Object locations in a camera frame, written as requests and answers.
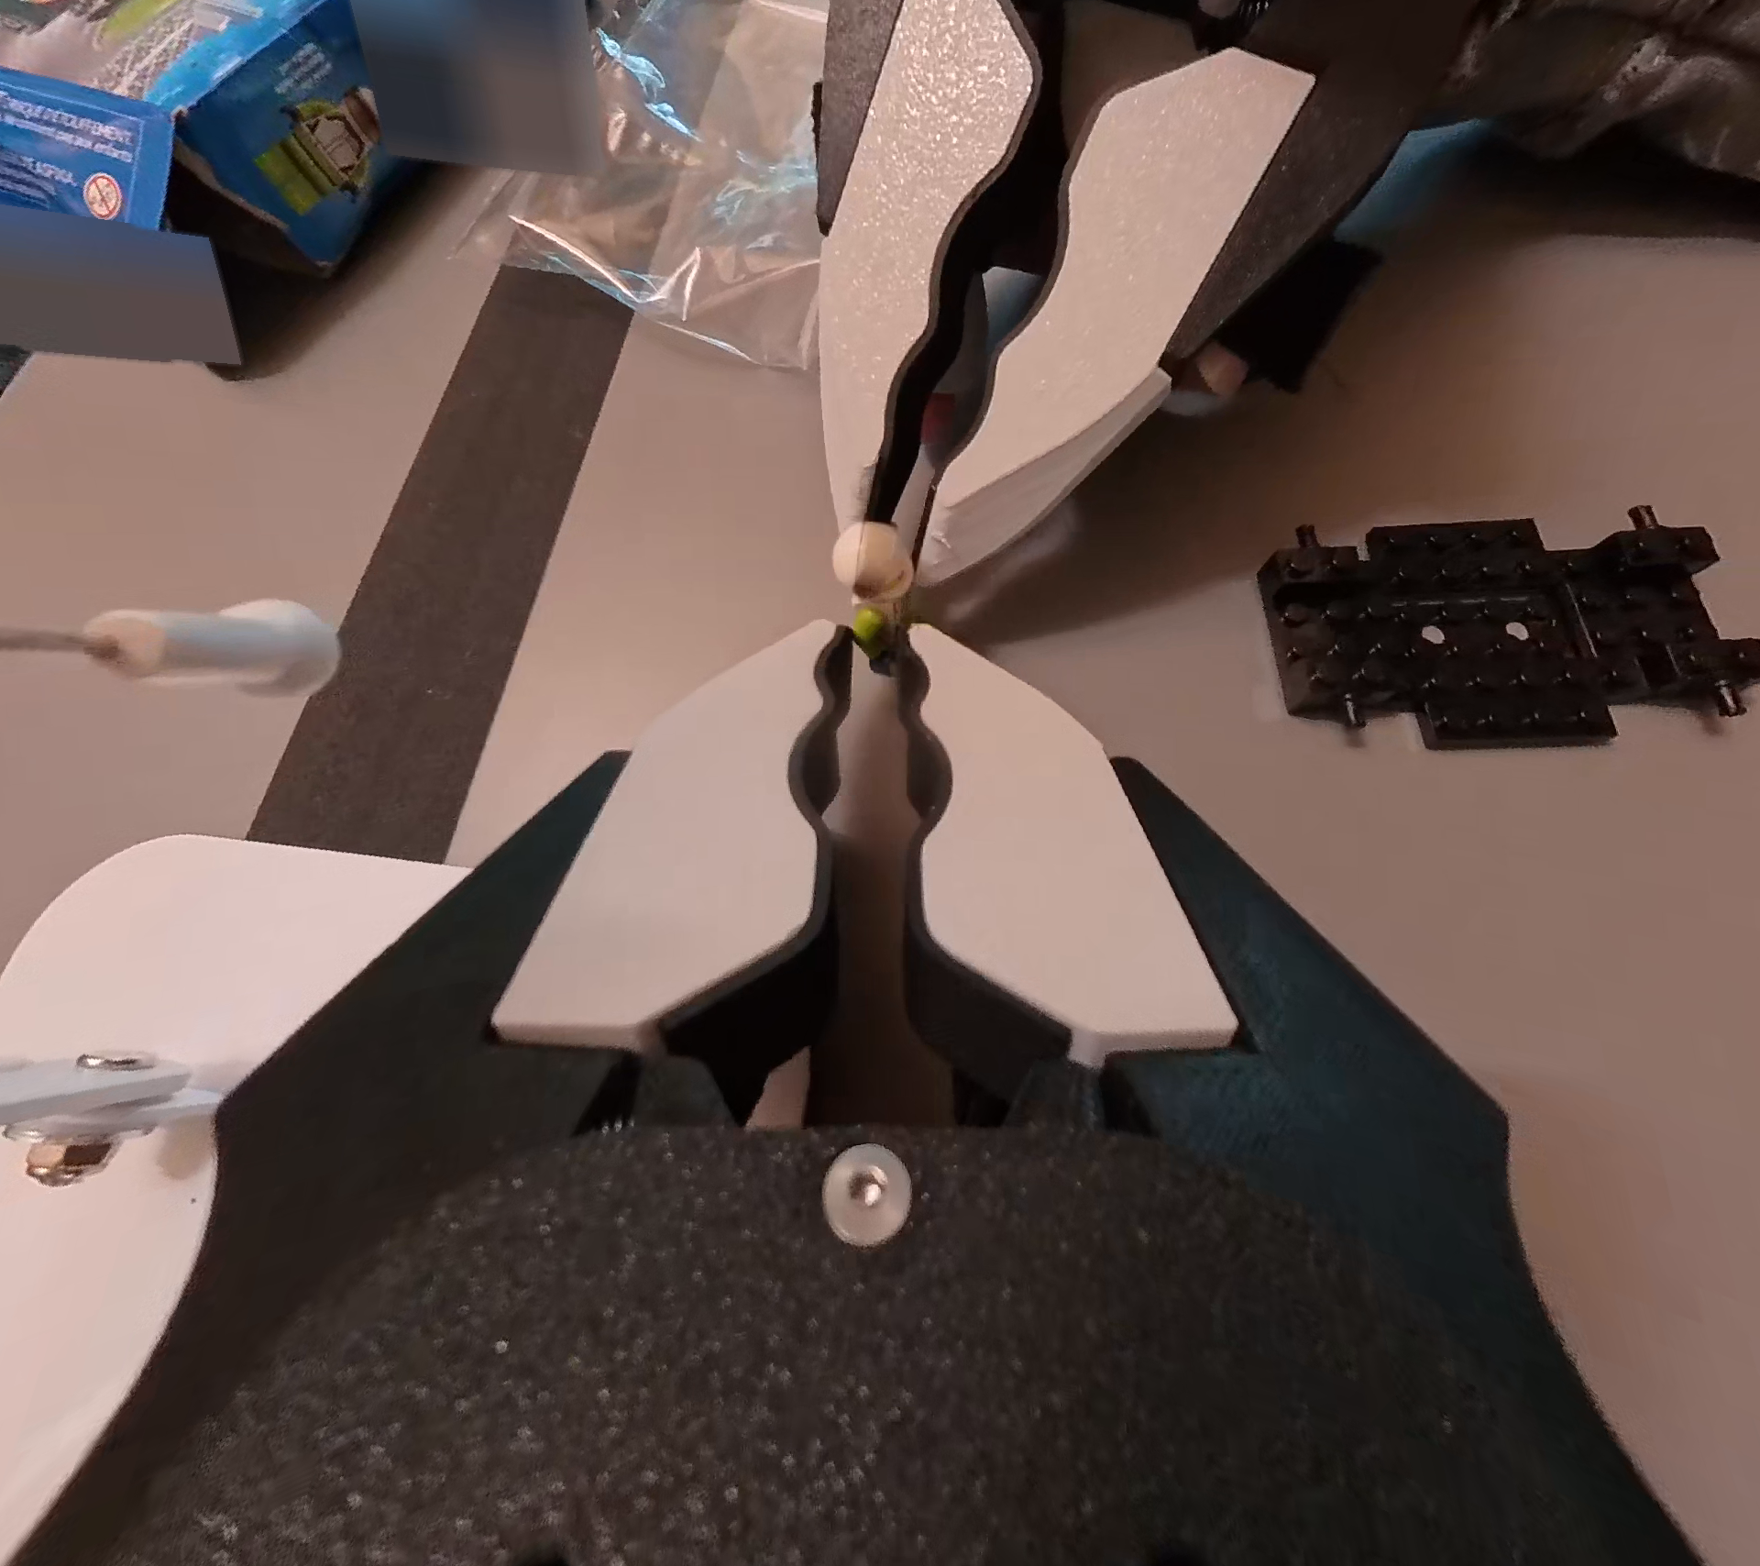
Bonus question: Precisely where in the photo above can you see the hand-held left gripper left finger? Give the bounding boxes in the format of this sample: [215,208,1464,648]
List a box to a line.
[490,624,842,1066]

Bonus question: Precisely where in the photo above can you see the person's right hand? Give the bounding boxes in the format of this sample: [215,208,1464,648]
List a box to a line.
[1167,233,1383,408]

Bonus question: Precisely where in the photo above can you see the white book stand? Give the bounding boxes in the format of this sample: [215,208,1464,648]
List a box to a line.
[0,597,476,1566]

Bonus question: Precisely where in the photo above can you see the lime green lego minifigure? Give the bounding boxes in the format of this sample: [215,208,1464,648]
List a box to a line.
[830,516,927,666]

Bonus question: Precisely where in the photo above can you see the clear plastic bag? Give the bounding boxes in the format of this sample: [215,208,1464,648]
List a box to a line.
[456,0,842,378]

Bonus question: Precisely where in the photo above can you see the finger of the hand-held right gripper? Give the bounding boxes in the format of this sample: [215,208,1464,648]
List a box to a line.
[819,0,1053,545]
[918,48,1323,584]

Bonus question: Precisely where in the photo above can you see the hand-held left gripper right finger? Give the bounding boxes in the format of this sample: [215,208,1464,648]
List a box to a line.
[903,620,1246,1066]

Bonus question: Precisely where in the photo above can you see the black lego chassis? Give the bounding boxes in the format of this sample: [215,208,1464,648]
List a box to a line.
[1255,505,1760,754]

